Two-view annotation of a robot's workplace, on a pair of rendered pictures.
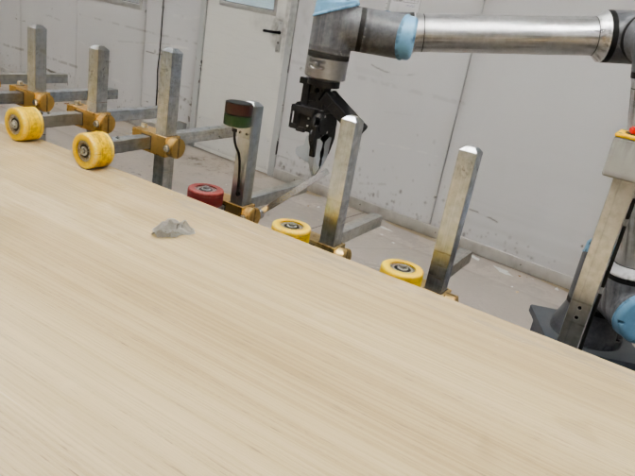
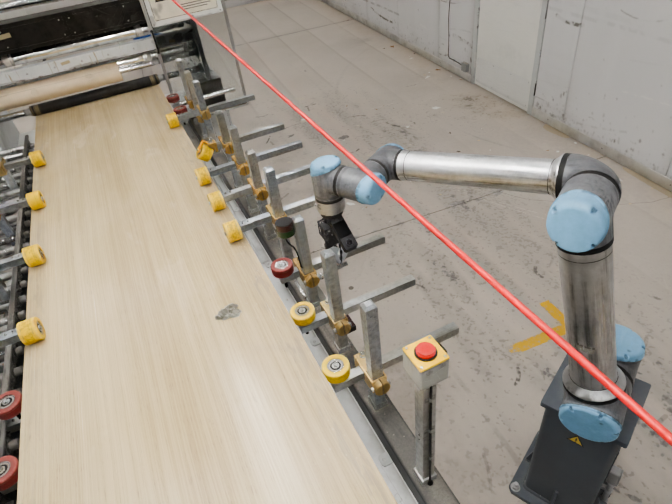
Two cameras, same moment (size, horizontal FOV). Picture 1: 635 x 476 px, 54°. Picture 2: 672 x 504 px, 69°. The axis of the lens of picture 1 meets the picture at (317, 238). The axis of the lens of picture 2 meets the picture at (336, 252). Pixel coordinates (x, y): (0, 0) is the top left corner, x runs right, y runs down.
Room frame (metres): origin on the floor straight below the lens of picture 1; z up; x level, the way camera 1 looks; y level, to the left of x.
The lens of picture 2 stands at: (0.43, -0.78, 2.03)
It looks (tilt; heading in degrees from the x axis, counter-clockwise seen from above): 39 degrees down; 41
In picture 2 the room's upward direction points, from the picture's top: 8 degrees counter-clockwise
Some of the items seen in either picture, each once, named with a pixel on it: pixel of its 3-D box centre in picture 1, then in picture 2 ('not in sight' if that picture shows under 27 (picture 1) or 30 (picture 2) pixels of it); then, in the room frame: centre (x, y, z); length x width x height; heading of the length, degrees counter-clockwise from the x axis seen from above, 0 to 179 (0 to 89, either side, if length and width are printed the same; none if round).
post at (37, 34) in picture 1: (36, 111); (244, 173); (1.73, 0.85, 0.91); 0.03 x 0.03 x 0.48; 61
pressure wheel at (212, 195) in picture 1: (203, 210); (284, 275); (1.32, 0.26, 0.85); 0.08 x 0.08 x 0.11
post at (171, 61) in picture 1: (164, 147); (280, 221); (1.49, 0.41, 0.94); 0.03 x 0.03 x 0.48; 61
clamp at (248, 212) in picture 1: (231, 210); (305, 271); (1.38, 0.21, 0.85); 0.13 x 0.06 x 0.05; 61
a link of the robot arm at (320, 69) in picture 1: (325, 69); (329, 203); (1.38, 0.05, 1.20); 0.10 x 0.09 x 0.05; 151
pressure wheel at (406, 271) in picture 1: (396, 293); (337, 376); (1.06, -0.16, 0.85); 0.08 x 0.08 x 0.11
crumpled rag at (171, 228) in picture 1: (171, 225); (227, 310); (1.05, 0.27, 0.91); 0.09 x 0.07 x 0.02; 145
